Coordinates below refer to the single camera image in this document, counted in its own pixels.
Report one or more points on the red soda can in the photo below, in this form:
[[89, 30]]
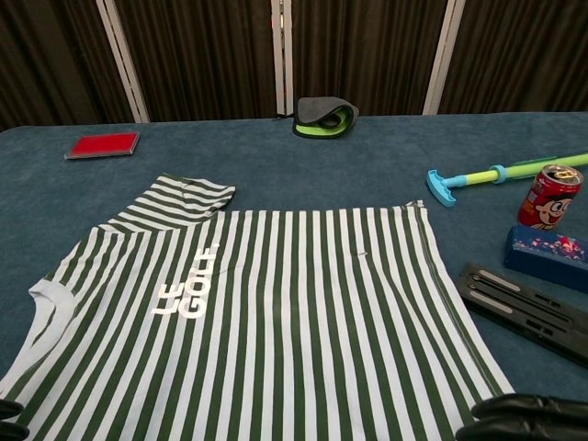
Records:
[[546, 202]]

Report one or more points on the green white striped T-shirt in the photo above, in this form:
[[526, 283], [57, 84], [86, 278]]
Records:
[[275, 321]]

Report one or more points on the blue felt table cover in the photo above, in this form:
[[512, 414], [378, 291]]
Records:
[[321, 170]]

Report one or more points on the blue patterned long box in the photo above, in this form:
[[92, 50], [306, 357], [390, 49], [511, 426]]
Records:
[[542, 252]]

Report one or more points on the teal green toy water pump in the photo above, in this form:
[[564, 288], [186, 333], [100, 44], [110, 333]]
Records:
[[478, 177]]

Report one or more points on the black folding laptop stand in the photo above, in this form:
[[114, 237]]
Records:
[[528, 312]]

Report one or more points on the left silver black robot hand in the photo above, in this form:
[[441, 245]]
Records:
[[9, 427]]

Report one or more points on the dark pleated screen panel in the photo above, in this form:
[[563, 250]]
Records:
[[46, 59], [519, 50], [367, 50], [197, 55]]

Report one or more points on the red flat plastic case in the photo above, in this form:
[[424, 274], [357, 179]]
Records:
[[103, 144]]

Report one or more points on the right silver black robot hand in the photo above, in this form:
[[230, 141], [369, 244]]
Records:
[[528, 418]]

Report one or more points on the grey green cloth pouch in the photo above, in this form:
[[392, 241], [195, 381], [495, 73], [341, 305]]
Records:
[[317, 112]]

